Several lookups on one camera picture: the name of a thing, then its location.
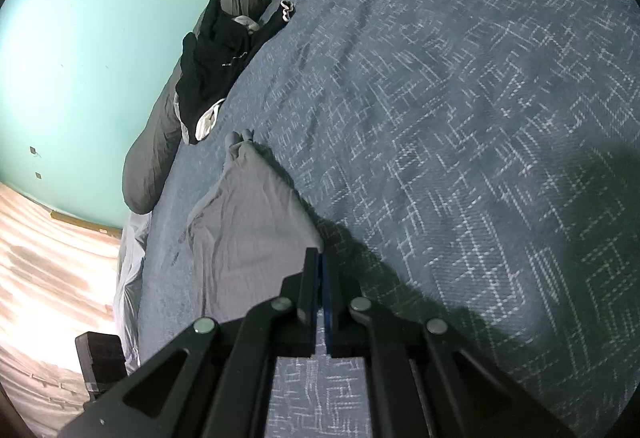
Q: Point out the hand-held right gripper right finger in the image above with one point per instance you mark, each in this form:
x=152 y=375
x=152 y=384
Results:
x=327 y=313

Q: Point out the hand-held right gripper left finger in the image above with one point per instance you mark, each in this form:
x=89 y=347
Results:
x=314 y=308

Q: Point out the light blue bed sheet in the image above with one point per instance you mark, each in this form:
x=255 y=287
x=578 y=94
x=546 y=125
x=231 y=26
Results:
x=127 y=278

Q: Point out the wooden baseboard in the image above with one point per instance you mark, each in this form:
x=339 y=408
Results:
x=85 y=222

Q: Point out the dark grey duvet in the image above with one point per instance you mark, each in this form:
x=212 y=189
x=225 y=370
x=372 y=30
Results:
x=150 y=167

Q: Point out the blue patterned blanket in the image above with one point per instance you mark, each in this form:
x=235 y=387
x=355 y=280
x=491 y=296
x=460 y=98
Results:
x=450 y=117

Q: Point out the black jacket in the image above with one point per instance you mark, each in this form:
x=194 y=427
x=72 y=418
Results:
x=210 y=62

